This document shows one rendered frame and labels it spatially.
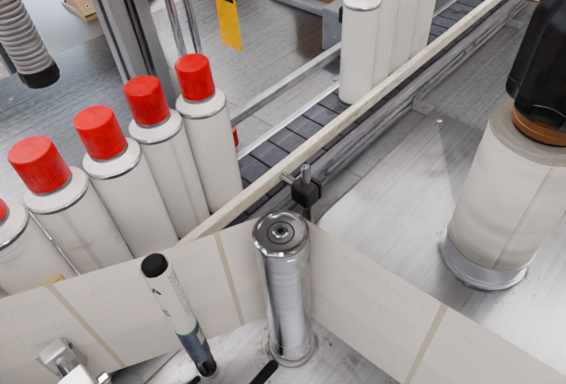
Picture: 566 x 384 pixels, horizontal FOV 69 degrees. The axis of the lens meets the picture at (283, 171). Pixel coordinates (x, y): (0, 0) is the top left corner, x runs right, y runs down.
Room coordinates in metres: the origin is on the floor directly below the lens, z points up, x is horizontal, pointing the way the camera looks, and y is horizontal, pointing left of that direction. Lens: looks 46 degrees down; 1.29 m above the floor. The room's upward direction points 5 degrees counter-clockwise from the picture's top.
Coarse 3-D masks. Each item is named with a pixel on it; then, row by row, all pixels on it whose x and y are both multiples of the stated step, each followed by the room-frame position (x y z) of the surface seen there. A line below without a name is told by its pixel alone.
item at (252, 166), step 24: (480, 0) 0.86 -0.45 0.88; (504, 0) 0.85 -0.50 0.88; (432, 24) 0.77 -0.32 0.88; (336, 96) 0.56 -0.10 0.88; (384, 96) 0.55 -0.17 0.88; (312, 120) 0.50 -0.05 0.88; (360, 120) 0.49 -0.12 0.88; (264, 144) 0.45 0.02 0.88; (288, 144) 0.45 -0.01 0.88; (240, 168) 0.41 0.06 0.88; (264, 168) 0.40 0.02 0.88; (240, 216) 0.32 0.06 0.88
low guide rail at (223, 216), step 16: (496, 0) 0.79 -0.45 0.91; (480, 16) 0.75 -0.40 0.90; (448, 32) 0.67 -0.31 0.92; (432, 48) 0.62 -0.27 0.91; (416, 64) 0.59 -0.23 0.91; (384, 80) 0.54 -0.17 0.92; (400, 80) 0.56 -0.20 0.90; (368, 96) 0.50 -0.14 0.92; (352, 112) 0.47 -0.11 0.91; (336, 128) 0.44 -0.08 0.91; (304, 144) 0.41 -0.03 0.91; (320, 144) 0.42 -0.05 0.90; (288, 160) 0.38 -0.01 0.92; (304, 160) 0.40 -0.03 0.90; (272, 176) 0.36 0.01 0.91; (256, 192) 0.33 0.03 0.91; (224, 208) 0.31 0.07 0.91; (240, 208) 0.32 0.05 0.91; (208, 224) 0.29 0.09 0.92; (224, 224) 0.30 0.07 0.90
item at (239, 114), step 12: (336, 48) 0.57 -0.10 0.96; (312, 60) 0.54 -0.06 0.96; (324, 60) 0.54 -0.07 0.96; (300, 72) 0.51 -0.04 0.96; (312, 72) 0.52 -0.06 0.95; (276, 84) 0.48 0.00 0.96; (288, 84) 0.49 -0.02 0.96; (264, 96) 0.46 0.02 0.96; (276, 96) 0.47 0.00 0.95; (240, 108) 0.44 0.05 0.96; (252, 108) 0.44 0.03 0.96; (240, 120) 0.42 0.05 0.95
